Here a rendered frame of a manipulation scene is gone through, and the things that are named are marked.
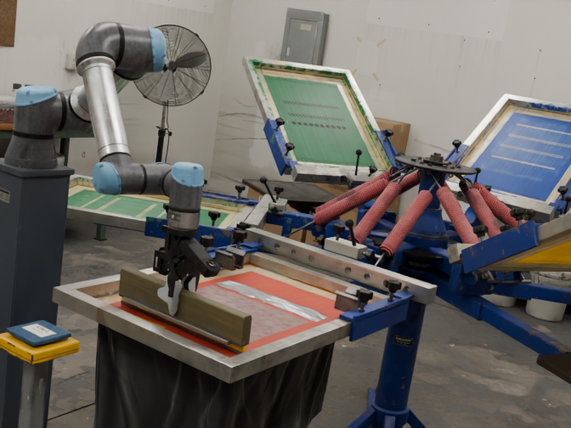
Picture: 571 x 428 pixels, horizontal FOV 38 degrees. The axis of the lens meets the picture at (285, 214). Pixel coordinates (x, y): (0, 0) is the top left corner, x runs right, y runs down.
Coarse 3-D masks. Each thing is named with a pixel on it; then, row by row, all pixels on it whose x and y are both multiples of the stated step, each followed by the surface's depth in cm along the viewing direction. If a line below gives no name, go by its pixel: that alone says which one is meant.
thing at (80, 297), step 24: (264, 264) 260; (288, 264) 256; (72, 288) 206; (96, 288) 211; (336, 288) 245; (96, 312) 196; (120, 312) 194; (144, 336) 187; (168, 336) 184; (288, 336) 195; (312, 336) 197; (336, 336) 207; (192, 360) 179; (216, 360) 175; (240, 360) 177; (264, 360) 182
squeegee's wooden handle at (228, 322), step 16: (128, 272) 206; (128, 288) 206; (144, 288) 203; (160, 304) 201; (192, 304) 194; (208, 304) 191; (192, 320) 195; (208, 320) 192; (224, 320) 189; (240, 320) 186; (224, 336) 189; (240, 336) 186
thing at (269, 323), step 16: (256, 304) 226; (304, 304) 232; (320, 304) 234; (256, 320) 213; (272, 320) 215; (288, 320) 217; (304, 320) 219; (320, 320) 221; (192, 336) 196; (256, 336) 202; (272, 336) 204; (224, 352) 189
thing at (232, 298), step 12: (228, 276) 247; (240, 276) 249; (252, 276) 251; (264, 276) 253; (204, 288) 233; (216, 288) 234; (264, 288) 241; (276, 288) 243; (288, 288) 245; (216, 300) 224; (228, 300) 226; (240, 300) 227; (252, 300) 229; (132, 312) 206; (168, 324) 201
